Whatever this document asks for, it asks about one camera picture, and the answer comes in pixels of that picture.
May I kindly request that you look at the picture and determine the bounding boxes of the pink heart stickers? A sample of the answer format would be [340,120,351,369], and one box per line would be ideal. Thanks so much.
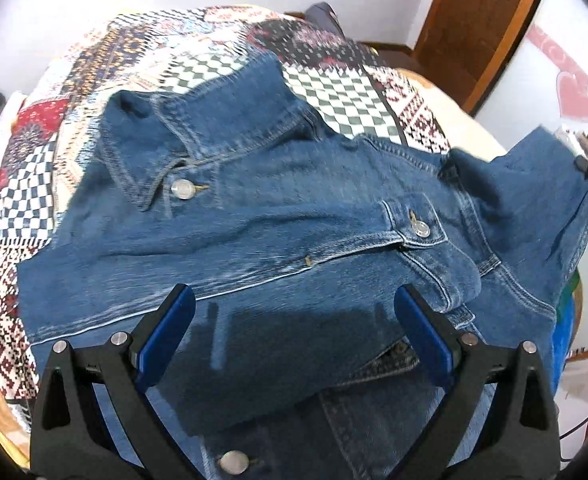
[526,22,588,138]

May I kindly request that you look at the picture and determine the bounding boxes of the blue denim jacket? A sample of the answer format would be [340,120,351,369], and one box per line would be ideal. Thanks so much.
[16,52,588,480]

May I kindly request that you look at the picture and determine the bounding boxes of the green and blue cloth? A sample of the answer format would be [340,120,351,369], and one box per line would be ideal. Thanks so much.
[551,267,584,398]

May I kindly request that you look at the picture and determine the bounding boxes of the beige mattress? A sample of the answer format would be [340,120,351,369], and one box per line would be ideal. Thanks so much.
[389,67,507,158]

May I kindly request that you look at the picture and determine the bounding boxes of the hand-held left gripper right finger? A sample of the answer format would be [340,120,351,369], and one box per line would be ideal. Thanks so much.
[389,284,561,480]

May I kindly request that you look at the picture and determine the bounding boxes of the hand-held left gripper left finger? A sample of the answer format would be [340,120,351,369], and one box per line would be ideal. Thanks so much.
[29,284,210,480]

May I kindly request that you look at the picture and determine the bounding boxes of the brown wooden door frame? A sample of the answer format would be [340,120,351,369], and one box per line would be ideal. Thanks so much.
[359,0,555,113]

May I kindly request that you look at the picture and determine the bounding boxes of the patchwork patterned blanket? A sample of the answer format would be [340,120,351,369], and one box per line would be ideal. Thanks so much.
[0,5,455,433]

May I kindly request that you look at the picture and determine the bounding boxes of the dark grey-blue cloth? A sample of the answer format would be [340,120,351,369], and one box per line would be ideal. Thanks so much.
[301,2,347,38]

